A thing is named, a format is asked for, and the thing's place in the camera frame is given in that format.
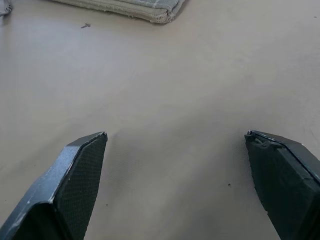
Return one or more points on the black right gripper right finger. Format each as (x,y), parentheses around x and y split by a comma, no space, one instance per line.
(287,185)

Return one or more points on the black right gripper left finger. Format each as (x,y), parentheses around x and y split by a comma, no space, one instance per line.
(62,190)

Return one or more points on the folded grey cloth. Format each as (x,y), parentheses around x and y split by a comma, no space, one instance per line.
(140,8)

